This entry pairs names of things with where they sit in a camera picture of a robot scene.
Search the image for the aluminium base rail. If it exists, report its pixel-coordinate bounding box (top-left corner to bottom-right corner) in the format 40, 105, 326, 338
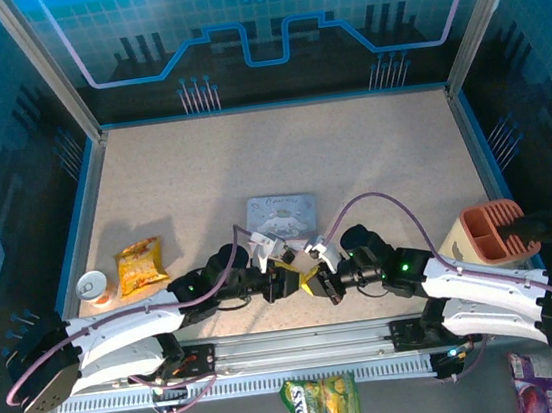
176, 314, 401, 383

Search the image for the yellow snack bag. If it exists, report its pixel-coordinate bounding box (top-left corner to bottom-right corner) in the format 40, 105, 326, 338
111, 234, 173, 300

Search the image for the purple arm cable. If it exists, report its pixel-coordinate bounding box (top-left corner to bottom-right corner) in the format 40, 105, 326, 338
0, 222, 280, 413
317, 169, 552, 367

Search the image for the yellow padlock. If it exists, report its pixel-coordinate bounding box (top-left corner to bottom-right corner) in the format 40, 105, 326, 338
274, 256, 324, 302

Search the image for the beige and orange utensil holder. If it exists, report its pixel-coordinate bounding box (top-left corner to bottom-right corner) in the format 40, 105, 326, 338
429, 194, 546, 278

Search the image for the aluminium frame post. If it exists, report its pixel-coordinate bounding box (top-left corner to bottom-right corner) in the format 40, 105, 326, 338
433, 0, 547, 99
0, 0, 109, 154

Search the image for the small tin can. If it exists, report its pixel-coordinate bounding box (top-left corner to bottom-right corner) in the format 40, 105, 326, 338
73, 268, 114, 311

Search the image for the green yellow candy bag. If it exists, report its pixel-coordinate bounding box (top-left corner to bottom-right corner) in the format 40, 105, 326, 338
276, 371, 363, 413

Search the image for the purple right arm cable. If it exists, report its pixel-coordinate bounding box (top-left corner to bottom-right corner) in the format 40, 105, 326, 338
317, 169, 552, 367

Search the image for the white slotted cable duct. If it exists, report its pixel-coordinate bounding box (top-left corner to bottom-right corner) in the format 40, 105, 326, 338
56, 351, 438, 413

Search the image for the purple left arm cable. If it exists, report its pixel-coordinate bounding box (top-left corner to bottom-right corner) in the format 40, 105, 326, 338
0, 222, 280, 413

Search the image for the black handle tool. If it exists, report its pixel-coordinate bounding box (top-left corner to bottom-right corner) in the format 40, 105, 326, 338
501, 209, 552, 251

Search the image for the aluminium table edge rail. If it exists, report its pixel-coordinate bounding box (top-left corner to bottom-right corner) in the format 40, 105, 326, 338
445, 77, 551, 294
28, 129, 130, 321

